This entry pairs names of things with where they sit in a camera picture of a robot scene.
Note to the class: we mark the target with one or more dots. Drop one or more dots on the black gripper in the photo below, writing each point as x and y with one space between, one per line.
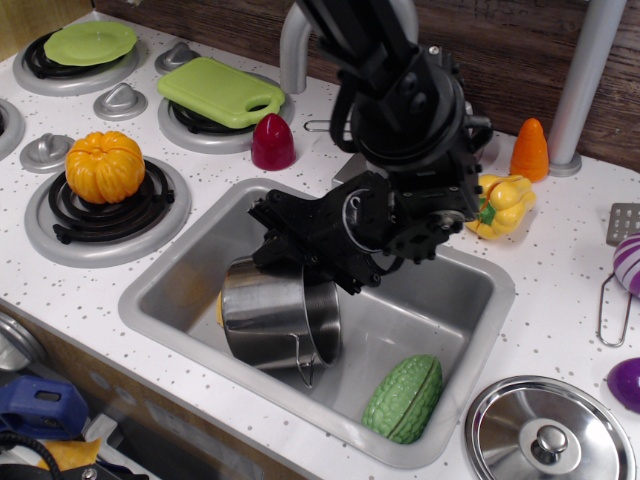
333 237

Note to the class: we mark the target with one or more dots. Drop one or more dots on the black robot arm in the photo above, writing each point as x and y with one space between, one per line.
403 109

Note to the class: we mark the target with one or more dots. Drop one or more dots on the stainless steel sink basin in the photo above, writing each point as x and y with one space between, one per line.
452 307

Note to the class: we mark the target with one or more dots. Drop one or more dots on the stainless steel pot lid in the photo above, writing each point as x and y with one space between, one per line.
534 427

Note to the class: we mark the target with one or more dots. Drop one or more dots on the dark red toy vegetable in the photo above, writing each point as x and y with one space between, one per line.
273 144

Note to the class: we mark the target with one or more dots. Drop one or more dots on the yellow toy corn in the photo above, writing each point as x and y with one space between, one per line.
218 310

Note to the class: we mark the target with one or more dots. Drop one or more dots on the yellow toy bell pepper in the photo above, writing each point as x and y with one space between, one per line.
503 204

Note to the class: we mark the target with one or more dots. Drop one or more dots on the green toy bitter melon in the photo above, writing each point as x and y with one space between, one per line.
403 403

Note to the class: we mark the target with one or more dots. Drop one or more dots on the back right stove burner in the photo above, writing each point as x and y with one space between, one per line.
194 132

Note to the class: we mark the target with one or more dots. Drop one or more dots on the stove burner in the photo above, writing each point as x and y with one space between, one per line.
36 73
12 128
194 132
71 231

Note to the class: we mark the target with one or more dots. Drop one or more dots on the silver toy faucet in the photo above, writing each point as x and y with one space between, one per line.
294 40

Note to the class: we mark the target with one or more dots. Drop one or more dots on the green plastic cutting board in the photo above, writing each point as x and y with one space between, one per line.
218 92

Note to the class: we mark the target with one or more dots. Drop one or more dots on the orange toy carrot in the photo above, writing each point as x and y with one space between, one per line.
530 157

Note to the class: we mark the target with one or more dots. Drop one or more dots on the orange toy pumpkin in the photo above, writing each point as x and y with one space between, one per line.
105 168

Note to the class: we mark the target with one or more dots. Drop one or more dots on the silver stove knob back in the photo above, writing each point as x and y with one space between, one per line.
175 57

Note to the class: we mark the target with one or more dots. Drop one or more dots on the silver stove knob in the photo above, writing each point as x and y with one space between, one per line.
120 103
175 57
46 154

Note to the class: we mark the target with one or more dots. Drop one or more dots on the silver stove knob middle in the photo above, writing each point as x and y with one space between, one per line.
120 103

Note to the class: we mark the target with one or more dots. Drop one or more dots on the front left stove burner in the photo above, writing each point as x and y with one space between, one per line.
71 231

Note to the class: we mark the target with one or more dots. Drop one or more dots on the silver metal spatula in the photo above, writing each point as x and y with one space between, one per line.
624 221

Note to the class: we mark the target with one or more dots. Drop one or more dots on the purple striped toy egg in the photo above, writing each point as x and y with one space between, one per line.
626 264

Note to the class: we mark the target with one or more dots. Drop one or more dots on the silver stove knob front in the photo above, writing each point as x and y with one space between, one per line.
46 154

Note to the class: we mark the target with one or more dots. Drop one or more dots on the purple toy eggplant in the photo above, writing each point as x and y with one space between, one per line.
623 382

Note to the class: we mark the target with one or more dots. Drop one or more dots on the green plastic plate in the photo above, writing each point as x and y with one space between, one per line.
90 43

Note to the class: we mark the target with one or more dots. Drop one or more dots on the grey vertical pole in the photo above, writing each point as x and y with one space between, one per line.
596 38

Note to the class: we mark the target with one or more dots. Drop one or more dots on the silver round oven knob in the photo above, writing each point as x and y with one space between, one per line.
19 348

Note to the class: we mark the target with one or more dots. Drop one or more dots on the blue plastic tool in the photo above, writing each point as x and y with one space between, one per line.
43 409

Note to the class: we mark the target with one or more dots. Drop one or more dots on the far left stove burner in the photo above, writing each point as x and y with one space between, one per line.
12 128

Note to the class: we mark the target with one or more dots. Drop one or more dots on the back left stove burner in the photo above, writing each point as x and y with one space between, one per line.
36 73

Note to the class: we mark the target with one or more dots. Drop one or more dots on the yellow cloth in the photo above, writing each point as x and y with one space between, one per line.
69 454

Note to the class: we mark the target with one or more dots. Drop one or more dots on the silver wire utensil handle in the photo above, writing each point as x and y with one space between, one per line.
317 126

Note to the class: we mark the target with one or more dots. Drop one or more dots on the wire handle loop right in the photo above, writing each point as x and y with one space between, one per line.
613 312

